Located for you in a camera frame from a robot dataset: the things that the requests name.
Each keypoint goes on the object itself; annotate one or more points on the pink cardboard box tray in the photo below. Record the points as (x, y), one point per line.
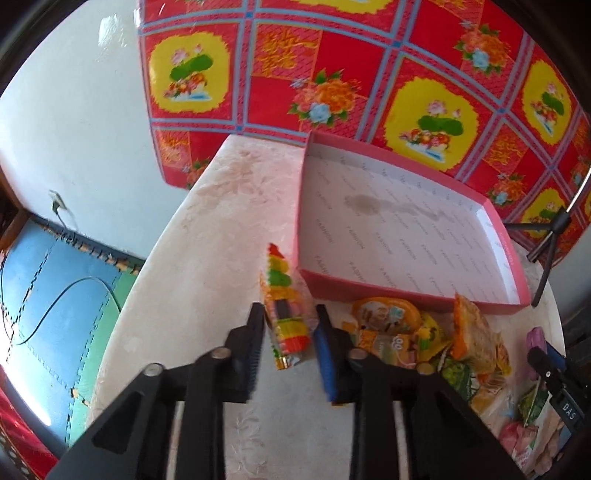
(371, 223)

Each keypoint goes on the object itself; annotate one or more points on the purple snack tin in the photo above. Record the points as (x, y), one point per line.
(535, 338)

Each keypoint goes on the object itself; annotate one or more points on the green candy packet upper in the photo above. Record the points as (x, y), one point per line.
(461, 377)

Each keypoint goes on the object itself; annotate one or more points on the pink snack pouch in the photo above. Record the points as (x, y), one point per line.
(519, 441)

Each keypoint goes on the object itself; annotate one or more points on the orange yellow candy packet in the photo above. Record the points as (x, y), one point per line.
(397, 350)

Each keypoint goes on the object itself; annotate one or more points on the orange cracker packet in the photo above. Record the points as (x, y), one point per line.
(475, 343)

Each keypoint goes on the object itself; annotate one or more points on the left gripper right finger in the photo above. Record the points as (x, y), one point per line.
(353, 376)

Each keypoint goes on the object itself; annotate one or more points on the clear blue-edged snack bag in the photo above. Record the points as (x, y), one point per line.
(496, 408)

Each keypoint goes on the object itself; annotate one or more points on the rainbow candy tube packet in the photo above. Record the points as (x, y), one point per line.
(289, 332)

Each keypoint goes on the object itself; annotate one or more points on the yellow jelly cup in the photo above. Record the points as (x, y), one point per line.
(430, 339)

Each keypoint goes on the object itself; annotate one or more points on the red floral wall cloth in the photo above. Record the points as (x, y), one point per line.
(491, 93)

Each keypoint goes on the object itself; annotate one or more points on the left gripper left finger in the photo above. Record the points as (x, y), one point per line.
(226, 374)

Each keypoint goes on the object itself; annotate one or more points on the blue foam floor mat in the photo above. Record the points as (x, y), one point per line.
(61, 296)

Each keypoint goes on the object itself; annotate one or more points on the orange jelly cup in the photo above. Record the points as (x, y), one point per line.
(390, 316)

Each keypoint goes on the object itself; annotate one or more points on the black tripod stand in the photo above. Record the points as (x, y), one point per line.
(552, 230)

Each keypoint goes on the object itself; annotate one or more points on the green Nabati wafer packet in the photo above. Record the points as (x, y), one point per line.
(532, 403)

